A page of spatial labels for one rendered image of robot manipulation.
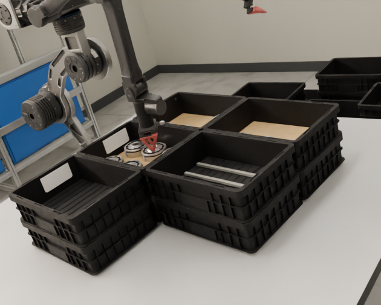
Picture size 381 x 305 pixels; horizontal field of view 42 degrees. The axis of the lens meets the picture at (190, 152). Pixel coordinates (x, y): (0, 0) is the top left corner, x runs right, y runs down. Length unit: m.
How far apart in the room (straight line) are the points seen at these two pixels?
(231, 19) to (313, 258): 3.99
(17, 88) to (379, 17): 2.98
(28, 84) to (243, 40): 2.35
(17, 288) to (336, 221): 1.04
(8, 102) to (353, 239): 2.79
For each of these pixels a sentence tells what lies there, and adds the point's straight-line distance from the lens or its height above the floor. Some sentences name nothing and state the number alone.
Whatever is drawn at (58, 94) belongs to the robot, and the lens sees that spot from 2.73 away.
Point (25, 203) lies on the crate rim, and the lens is 1.73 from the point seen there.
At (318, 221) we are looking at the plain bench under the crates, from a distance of 1.61.
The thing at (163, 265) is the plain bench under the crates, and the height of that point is 0.70.
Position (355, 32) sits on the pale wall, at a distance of 4.71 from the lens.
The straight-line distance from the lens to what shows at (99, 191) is 1.83.
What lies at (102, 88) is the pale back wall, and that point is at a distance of 5.44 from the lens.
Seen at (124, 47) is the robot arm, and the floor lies 1.28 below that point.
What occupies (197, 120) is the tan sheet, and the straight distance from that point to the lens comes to 2.16.
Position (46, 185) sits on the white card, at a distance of 1.89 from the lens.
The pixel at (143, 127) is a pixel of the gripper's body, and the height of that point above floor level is 0.97.
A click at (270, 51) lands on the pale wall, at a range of 5.11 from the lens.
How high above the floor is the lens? 1.64
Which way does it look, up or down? 25 degrees down
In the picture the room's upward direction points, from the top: 15 degrees counter-clockwise
